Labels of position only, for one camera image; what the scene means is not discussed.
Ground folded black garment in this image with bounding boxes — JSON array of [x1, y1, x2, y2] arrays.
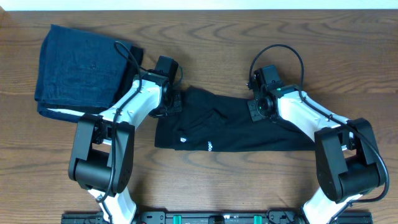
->
[[119, 45, 144, 97]]

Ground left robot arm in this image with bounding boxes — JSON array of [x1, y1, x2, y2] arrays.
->
[[62, 56, 182, 223]]

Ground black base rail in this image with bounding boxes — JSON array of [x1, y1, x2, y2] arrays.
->
[[60, 210, 373, 224]]

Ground black t-shirt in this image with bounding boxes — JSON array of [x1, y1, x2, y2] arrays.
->
[[154, 87, 315, 152]]

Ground folded dark blue jeans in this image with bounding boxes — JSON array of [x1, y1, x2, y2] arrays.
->
[[34, 25, 133, 123]]

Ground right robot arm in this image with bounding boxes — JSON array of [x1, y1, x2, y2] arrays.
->
[[248, 65, 389, 223]]

